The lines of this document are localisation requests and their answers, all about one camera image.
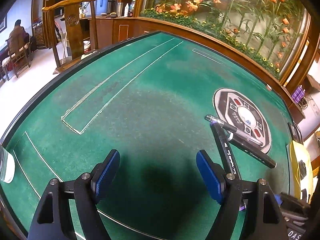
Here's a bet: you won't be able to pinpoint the black marker purple ends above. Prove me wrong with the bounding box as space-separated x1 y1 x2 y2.
210 121 241 204

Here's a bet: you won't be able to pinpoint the black marker white cap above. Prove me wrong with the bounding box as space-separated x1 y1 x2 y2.
227 132 277 168

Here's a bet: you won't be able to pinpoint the black tape dispenser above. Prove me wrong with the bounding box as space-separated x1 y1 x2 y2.
298 160 307 180

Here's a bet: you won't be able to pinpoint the clear gel pen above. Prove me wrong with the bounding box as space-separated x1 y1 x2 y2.
204 114 263 146

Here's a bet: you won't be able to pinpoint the yellow foam storage box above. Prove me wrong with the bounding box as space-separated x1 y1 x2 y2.
289 140 313 204

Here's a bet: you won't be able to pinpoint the round table centre panel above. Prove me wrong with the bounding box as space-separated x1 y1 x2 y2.
213 88 272 154

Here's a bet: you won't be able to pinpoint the white cup at edge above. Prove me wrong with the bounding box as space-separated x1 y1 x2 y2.
0 146 15 184

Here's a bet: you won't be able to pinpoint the purple bottles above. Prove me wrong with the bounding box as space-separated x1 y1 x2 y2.
291 85 305 103

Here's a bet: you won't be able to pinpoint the seated person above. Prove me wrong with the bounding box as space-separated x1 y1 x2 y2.
8 19 30 55

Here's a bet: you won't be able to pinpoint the wooden chair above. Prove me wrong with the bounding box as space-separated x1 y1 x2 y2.
42 0 99 74

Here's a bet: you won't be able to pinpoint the flower glass partition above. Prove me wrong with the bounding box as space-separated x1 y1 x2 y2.
141 0 310 78

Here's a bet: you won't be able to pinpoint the blue thermos jug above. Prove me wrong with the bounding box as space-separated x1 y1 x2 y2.
95 0 108 15

